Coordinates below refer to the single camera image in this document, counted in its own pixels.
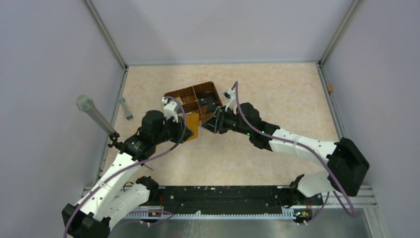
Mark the grey plastic tool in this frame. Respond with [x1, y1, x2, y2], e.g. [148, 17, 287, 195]
[118, 97, 133, 120]

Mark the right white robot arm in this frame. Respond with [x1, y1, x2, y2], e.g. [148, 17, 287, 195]
[201, 90, 370, 204]

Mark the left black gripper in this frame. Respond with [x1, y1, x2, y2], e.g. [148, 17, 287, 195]
[153, 114, 194, 145]

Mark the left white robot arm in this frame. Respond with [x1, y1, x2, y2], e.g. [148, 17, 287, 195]
[62, 95, 193, 238]

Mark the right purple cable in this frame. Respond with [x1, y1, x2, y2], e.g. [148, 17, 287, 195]
[231, 81, 357, 226]

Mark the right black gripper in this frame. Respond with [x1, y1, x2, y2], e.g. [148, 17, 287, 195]
[202, 106, 252, 136]

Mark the black microphone tripod stand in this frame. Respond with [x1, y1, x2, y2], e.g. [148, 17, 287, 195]
[107, 132, 123, 150]

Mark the brown wicker divided basket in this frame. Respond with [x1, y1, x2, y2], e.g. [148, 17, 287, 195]
[164, 81, 222, 124]

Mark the black card in basket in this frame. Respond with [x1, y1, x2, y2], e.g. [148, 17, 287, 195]
[197, 92, 220, 115]

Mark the orange leather card holder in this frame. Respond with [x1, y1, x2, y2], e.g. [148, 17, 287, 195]
[186, 113, 200, 141]

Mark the white perforated cable tray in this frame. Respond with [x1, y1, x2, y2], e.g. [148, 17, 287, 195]
[124, 209, 296, 220]

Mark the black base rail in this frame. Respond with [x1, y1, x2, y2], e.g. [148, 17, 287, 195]
[139, 185, 323, 215]

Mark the small wooden block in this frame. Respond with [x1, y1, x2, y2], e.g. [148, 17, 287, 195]
[325, 83, 333, 93]

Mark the silver microphone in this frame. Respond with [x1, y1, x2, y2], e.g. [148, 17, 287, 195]
[75, 94, 116, 135]

